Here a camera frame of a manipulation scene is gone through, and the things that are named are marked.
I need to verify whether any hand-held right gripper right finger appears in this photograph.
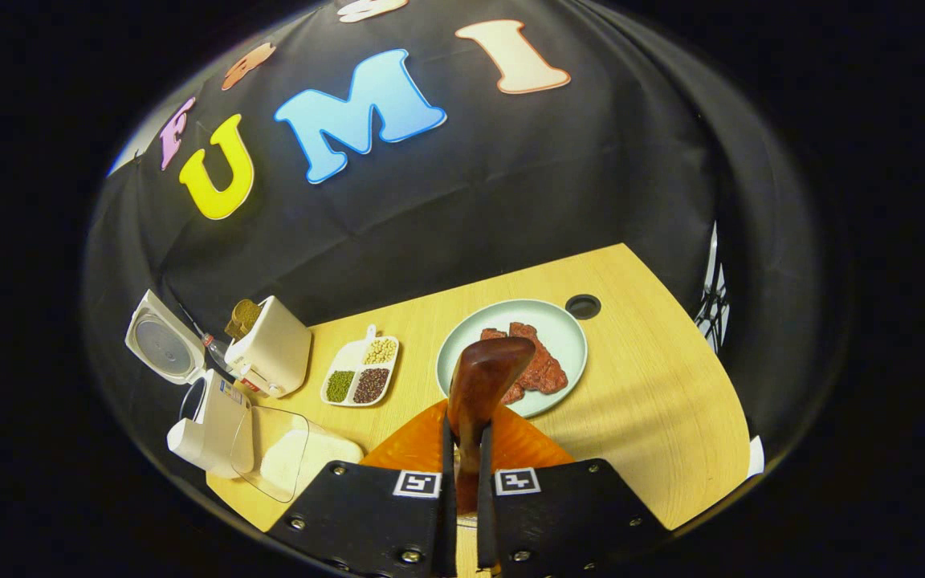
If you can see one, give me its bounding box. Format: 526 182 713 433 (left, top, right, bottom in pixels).
477 401 670 578

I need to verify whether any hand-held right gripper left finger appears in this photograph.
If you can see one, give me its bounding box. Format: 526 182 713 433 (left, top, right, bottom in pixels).
266 400 458 578

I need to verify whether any brown wooden spoon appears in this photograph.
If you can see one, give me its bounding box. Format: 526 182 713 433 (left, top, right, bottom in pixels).
446 336 536 515

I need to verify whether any pale green plate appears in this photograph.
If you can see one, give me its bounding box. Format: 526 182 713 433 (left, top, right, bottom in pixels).
436 299 589 419

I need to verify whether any white metal frame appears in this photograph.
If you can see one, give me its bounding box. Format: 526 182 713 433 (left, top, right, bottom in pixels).
695 223 730 356

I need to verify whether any white rice cooker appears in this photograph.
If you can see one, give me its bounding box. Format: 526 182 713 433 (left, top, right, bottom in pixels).
125 289 255 480

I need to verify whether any brown bread slice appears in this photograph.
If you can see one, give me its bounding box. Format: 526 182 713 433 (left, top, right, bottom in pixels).
225 299 263 340

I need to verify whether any clear box of rice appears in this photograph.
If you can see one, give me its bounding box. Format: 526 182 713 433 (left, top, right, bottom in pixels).
230 405 365 504

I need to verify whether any white toaster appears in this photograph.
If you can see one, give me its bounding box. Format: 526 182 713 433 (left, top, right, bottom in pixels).
226 295 312 399

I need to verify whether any divided white bean tray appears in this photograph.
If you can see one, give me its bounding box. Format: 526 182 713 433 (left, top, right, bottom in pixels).
320 324 401 408

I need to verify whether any plastic bottle red label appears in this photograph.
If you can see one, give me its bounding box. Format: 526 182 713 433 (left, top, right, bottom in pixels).
202 333 261 393

